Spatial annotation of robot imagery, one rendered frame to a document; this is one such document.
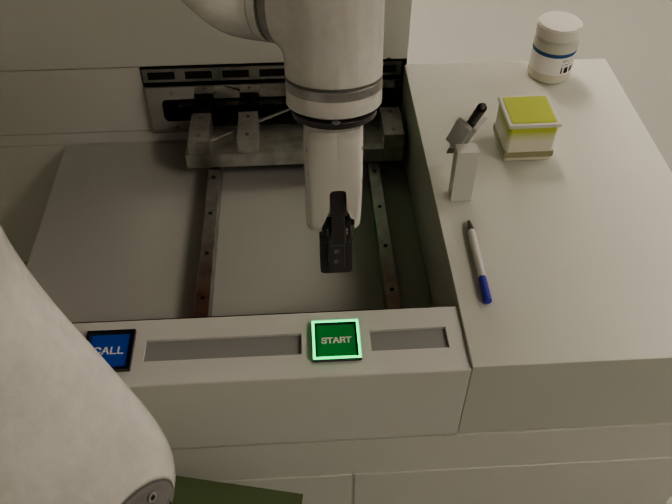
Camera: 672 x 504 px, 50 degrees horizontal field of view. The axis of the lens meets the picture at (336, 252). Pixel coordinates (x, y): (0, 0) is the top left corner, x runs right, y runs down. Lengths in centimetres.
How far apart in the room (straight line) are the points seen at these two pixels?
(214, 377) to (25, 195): 80
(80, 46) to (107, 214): 28
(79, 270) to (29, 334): 77
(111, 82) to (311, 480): 74
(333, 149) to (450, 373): 33
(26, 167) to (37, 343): 108
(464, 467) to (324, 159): 55
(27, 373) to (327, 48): 33
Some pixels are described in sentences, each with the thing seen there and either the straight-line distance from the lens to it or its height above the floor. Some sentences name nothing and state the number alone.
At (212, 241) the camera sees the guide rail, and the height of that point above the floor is 85.
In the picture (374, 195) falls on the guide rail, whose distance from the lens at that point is 118.
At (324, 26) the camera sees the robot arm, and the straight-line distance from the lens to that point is 58.
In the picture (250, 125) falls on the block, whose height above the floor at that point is 91.
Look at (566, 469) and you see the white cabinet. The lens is 108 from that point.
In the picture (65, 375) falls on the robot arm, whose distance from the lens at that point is 43.
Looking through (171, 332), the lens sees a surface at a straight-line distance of 87.
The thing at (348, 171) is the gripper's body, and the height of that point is 124.
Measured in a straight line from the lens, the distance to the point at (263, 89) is 128.
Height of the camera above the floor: 164
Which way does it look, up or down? 46 degrees down
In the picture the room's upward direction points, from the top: straight up
